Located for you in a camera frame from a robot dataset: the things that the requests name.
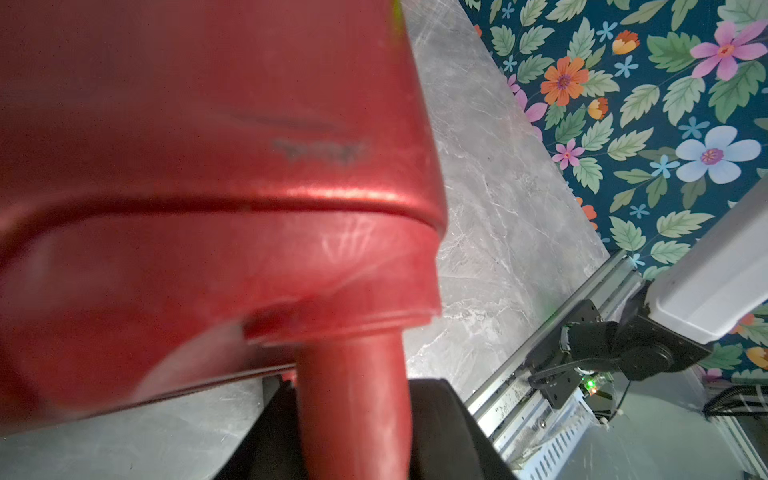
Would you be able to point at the red hard-shell suitcase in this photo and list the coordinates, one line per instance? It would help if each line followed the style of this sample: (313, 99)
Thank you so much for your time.
(199, 192)

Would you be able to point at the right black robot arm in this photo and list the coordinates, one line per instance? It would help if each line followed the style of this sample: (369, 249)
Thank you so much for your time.
(673, 321)

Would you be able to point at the white slotted cable duct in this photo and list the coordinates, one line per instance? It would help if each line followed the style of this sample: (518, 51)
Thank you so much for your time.
(556, 438)

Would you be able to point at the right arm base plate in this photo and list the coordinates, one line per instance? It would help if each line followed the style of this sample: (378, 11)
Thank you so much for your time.
(546, 362)

